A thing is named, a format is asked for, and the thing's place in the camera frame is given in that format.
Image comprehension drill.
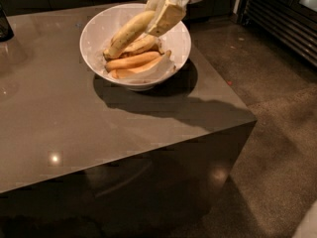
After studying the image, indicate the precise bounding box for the yellow banana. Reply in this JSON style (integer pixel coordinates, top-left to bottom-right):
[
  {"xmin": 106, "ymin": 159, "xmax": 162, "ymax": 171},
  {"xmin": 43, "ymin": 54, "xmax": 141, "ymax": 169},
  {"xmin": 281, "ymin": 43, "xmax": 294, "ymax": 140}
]
[
  {"xmin": 119, "ymin": 35, "xmax": 162, "ymax": 59},
  {"xmin": 103, "ymin": 11, "xmax": 155, "ymax": 60}
]

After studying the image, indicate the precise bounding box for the white ceramic bowl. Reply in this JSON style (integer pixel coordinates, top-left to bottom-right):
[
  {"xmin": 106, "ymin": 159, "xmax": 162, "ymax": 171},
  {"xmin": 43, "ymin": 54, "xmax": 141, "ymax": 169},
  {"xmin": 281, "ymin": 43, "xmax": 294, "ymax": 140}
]
[{"xmin": 79, "ymin": 2, "xmax": 192, "ymax": 91}]

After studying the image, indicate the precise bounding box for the orange bread roll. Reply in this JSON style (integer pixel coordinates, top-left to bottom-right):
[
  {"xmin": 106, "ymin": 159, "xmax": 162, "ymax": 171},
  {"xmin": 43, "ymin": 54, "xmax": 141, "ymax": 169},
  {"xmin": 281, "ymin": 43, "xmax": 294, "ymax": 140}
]
[
  {"xmin": 105, "ymin": 52, "xmax": 160, "ymax": 72},
  {"xmin": 107, "ymin": 51, "xmax": 174, "ymax": 80}
]

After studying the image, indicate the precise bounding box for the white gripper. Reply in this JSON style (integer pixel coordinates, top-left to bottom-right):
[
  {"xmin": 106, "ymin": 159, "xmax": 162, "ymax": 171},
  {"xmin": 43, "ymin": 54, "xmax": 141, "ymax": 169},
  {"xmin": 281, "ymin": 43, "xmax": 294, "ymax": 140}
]
[{"xmin": 146, "ymin": 0, "xmax": 202, "ymax": 37}]

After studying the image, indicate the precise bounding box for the orange bread roll front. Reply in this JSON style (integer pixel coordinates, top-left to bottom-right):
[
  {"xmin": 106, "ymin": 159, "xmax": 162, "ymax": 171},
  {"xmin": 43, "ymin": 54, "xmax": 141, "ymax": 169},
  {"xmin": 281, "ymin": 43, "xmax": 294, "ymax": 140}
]
[{"xmin": 105, "ymin": 52, "xmax": 160, "ymax": 72}]

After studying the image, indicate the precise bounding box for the black slatted radiator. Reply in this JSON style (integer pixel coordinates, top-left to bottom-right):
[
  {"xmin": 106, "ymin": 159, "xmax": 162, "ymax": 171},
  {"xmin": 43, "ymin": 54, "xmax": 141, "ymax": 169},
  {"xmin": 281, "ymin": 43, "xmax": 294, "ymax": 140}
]
[{"xmin": 238, "ymin": 0, "xmax": 317, "ymax": 67}]

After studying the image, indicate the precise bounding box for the white paper bowl liner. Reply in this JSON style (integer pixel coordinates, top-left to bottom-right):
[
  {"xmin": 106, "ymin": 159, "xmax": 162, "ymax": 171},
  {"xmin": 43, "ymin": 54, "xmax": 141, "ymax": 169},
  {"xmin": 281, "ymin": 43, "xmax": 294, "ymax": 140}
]
[{"xmin": 95, "ymin": 10, "xmax": 191, "ymax": 84}]

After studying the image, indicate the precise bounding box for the dark object table corner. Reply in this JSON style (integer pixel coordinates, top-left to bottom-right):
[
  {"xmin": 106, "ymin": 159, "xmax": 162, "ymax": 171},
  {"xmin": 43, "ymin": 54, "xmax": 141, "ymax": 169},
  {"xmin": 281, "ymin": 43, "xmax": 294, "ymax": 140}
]
[{"xmin": 0, "ymin": 4, "xmax": 14, "ymax": 42}]

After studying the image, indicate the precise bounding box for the orange bread roll rear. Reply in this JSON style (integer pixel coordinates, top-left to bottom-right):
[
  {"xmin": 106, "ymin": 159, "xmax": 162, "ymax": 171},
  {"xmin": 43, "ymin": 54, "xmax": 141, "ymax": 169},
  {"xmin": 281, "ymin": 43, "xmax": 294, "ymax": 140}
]
[{"xmin": 107, "ymin": 51, "xmax": 174, "ymax": 80}]

